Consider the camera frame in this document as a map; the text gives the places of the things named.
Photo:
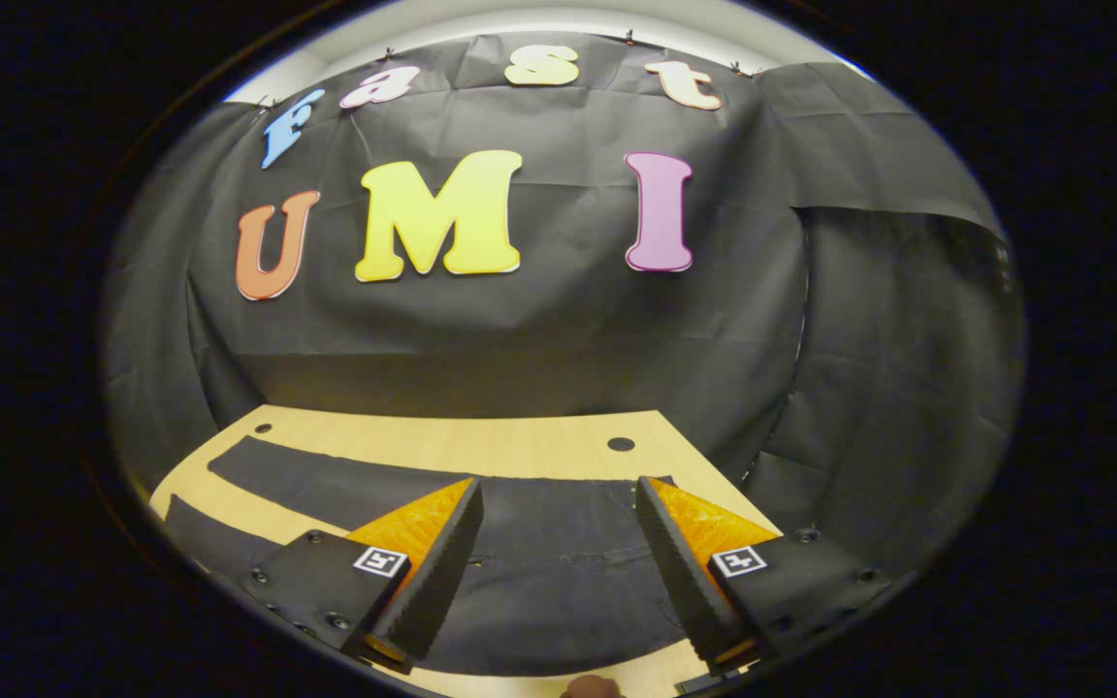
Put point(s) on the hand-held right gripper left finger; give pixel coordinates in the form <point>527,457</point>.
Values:
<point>432,591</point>

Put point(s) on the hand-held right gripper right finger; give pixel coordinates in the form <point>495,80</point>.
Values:
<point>689,591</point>

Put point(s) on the black jeans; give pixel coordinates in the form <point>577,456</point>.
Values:
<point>558,582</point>

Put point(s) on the black backdrop cloth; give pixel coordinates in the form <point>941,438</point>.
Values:
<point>558,330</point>

